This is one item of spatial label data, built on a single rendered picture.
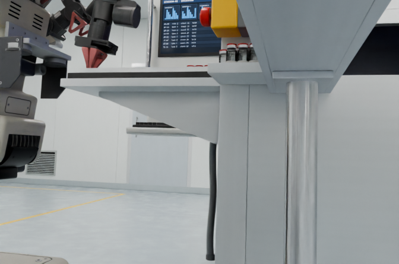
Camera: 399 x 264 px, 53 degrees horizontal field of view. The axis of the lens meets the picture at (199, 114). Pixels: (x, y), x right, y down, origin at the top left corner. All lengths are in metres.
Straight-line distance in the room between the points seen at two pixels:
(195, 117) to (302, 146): 0.41
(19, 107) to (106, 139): 5.69
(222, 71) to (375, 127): 0.33
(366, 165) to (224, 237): 0.33
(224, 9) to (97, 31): 0.42
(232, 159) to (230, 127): 0.07
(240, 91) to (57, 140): 6.83
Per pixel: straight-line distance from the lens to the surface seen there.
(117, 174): 7.06
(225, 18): 0.82
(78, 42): 1.14
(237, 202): 0.87
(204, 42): 1.98
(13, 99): 1.47
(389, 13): 0.93
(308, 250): 0.66
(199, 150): 6.59
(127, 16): 1.11
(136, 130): 1.78
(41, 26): 1.61
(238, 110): 0.87
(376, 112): 0.88
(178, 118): 1.00
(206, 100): 0.99
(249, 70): 0.74
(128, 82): 0.96
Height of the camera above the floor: 0.72
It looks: 5 degrees up
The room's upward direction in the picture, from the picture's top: 2 degrees clockwise
